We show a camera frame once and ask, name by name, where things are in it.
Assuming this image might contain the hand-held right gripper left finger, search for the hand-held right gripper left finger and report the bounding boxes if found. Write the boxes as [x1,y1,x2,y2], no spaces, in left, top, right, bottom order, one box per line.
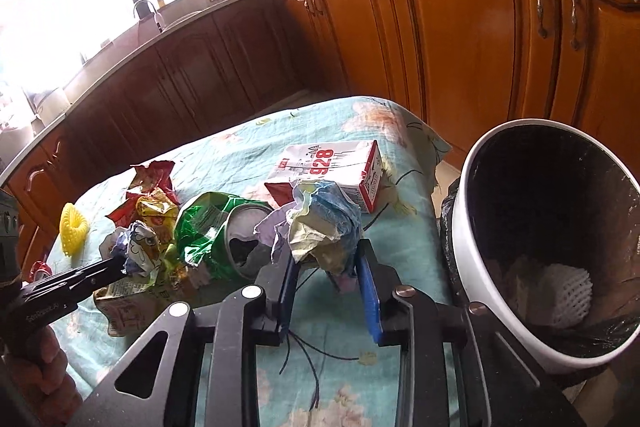
[70,252,302,427]

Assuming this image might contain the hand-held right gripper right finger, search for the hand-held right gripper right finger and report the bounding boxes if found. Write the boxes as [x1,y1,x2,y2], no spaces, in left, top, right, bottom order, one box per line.
[352,239,587,427]

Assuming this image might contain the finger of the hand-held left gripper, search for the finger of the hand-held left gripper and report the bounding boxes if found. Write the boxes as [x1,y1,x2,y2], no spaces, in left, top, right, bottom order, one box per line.
[50,255,129,304]

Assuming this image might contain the cartoon print paper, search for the cartoon print paper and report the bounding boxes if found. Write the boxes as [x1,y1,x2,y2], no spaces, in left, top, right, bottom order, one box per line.
[98,220,167,281]

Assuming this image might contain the blue yellow paper ball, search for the blue yellow paper ball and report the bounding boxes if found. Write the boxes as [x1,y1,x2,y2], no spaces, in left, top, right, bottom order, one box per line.
[257,179,364,294]

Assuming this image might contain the yellow snack wrapper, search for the yellow snack wrapper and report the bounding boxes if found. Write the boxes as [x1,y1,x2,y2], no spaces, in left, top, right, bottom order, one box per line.
[134,188,182,235]

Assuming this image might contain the red snack wrapper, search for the red snack wrapper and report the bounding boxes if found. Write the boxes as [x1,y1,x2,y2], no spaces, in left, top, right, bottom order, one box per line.
[106,159,179,224]

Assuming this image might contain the white trash bin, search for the white trash bin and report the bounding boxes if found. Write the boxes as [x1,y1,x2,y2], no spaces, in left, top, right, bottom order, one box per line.
[451,119,640,376]

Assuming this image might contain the black trash bag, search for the black trash bag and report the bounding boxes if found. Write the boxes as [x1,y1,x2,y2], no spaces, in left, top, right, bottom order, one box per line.
[436,178,640,389]

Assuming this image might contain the person's left hand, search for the person's left hand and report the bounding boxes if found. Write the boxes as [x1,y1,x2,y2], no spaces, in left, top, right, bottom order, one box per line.
[0,326,85,427]

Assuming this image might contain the tan printed packet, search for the tan printed packet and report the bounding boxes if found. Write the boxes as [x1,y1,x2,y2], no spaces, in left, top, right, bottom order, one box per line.
[93,276,197,338]

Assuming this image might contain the yellow foam fruit net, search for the yellow foam fruit net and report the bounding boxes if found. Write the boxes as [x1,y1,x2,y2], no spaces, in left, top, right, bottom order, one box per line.
[59,202,91,256]

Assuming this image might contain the floral teal tablecloth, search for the floral teal tablecloth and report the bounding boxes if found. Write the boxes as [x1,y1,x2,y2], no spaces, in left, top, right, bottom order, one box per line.
[44,94,463,427]

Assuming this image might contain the crushed green can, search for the crushed green can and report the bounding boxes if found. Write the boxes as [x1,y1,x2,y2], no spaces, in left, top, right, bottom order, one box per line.
[174,191,281,281]

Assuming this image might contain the white red milk carton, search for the white red milk carton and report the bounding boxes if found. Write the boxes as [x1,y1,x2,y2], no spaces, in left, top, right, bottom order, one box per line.
[264,139,387,214]

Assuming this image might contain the white kitchen appliance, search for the white kitchen appliance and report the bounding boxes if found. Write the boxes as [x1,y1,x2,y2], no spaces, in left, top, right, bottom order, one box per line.
[32,86,71,128]

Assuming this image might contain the white foam fruit net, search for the white foam fruit net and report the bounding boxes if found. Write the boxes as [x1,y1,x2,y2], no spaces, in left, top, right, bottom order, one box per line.
[529,262,594,329]

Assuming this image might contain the wooden kitchen cabinet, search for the wooden kitchen cabinet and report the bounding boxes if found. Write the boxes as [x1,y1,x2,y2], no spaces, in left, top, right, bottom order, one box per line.
[0,0,640,290]

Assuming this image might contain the metal faucet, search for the metal faucet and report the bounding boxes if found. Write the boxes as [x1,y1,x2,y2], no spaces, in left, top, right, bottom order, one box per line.
[132,0,164,33]

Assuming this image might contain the bronze cabinet handle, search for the bronze cabinet handle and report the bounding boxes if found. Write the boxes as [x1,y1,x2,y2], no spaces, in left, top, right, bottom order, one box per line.
[534,0,550,39]
[568,0,584,52]

